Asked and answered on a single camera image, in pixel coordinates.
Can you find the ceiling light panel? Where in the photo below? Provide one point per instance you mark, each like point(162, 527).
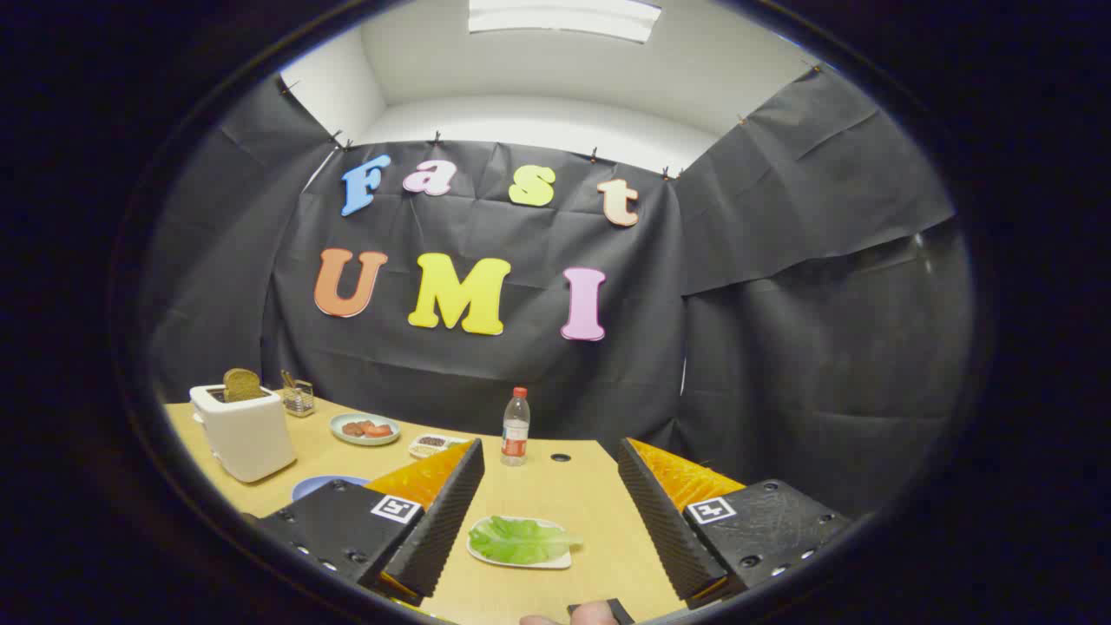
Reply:
point(564, 17)

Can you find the brown sausage slices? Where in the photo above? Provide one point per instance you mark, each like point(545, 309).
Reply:
point(353, 428)

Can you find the pale green round plate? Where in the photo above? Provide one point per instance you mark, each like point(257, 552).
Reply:
point(364, 439)

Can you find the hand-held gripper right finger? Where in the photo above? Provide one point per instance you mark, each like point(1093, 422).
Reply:
point(664, 529)

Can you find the white divided seed tray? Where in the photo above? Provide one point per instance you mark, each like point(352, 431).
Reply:
point(430, 445)

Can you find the round brown bread slice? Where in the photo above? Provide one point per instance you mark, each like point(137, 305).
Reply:
point(242, 384)

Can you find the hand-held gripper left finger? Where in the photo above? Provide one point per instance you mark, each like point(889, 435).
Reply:
point(443, 521)

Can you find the blue round plate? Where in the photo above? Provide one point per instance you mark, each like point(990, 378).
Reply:
point(312, 486)

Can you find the clear red-label water bottle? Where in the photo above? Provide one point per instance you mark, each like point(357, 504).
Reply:
point(516, 430)

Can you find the red tomato slice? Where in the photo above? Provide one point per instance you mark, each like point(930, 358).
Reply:
point(379, 430)

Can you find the green lettuce leaf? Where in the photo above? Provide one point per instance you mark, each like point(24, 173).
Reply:
point(521, 540)

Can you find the white square plate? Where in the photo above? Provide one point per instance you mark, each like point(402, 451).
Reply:
point(555, 562)

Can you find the white toaster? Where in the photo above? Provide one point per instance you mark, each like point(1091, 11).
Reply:
point(247, 438)

